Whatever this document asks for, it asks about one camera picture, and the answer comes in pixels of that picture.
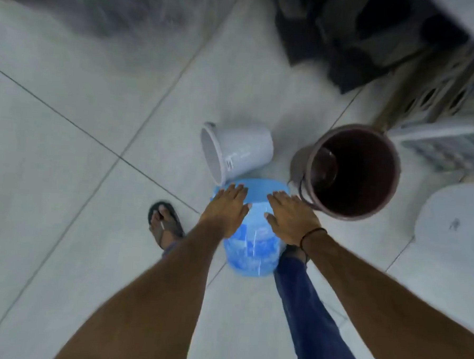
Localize grey floor mat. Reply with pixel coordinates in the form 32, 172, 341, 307
0, 0, 241, 73

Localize grey left sandal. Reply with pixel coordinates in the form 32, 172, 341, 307
146, 200, 187, 251

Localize person's left hand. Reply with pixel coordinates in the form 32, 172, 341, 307
198, 181, 254, 240

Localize black wristband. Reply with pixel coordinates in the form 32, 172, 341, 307
299, 227, 328, 251

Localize person's right hand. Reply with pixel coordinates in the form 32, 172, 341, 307
262, 190, 325, 248

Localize person's left forearm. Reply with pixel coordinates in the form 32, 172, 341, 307
52, 212, 232, 359

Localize white plastic bucket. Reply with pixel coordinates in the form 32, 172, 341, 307
198, 121, 276, 189

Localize blue plastic bucket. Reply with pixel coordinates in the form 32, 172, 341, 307
209, 176, 291, 279

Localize pile of dark clothes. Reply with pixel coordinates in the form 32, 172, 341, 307
259, 0, 473, 101

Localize person's left foot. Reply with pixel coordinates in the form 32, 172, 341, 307
148, 205, 186, 250

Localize person's right forearm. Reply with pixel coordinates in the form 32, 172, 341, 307
295, 228, 474, 359

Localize white plastic laundry basket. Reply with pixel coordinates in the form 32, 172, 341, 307
384, 35, 474, 175

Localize person's right leg blue trousers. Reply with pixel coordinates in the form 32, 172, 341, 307
269, 255, 376, 359

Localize brown plastic bucket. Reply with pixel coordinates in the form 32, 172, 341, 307
287, 121, 404, 224

